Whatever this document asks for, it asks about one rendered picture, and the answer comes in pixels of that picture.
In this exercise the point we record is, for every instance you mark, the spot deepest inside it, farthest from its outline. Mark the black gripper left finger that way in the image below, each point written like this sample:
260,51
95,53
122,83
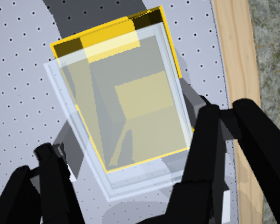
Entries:
58,201

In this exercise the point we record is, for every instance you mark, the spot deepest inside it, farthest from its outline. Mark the yellow open-top bin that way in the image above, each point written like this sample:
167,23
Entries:
121,26

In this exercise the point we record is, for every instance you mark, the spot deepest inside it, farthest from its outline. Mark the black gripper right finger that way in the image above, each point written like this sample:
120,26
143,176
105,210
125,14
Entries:
198,198

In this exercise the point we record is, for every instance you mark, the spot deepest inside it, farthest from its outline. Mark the light grey base plate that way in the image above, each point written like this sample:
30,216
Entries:
31,114

